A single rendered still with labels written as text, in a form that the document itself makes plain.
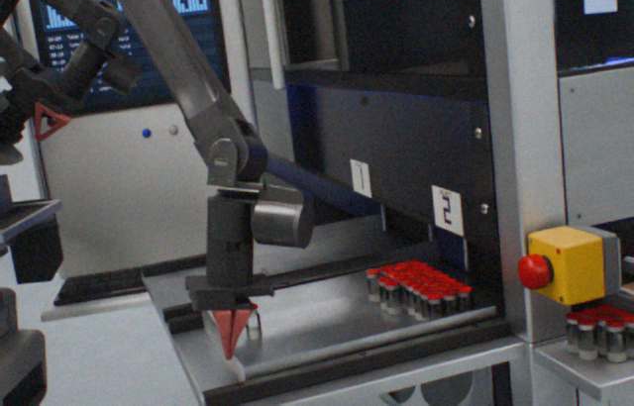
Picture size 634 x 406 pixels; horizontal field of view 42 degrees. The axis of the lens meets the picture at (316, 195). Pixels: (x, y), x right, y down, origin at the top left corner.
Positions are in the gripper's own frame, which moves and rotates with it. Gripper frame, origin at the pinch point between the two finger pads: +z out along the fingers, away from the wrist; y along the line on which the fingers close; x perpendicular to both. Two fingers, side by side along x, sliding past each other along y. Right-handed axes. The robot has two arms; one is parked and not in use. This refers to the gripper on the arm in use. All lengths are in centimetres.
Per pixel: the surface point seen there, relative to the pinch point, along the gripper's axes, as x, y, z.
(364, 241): 50, 35, -2
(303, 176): 108, 37, -6
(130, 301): 67, -9, 13
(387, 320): 7.4, 23.9, -0.5
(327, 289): 20.7, 18.8, -1.4
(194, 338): 16.9, -2.1, 3.9
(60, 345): 285, -30, 99
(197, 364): 6.6, -2.9, 4.0
